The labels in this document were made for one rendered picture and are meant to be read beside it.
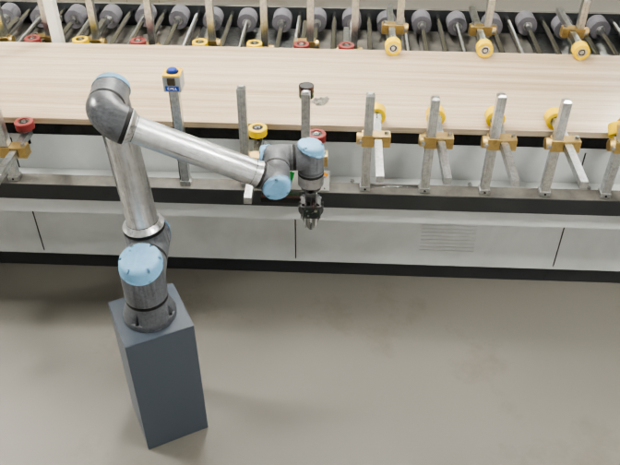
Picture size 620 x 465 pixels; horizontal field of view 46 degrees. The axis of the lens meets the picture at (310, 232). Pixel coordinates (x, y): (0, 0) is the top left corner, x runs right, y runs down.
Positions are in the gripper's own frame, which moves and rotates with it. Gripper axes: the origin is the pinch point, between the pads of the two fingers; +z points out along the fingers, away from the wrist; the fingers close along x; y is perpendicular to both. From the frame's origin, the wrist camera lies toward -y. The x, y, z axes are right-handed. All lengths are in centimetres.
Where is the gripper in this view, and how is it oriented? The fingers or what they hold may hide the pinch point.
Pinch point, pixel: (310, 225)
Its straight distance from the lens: 267.5
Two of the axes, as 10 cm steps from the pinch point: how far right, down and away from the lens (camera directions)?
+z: 0.0, 7.8, 6.3
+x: 10.0, 0.2, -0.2
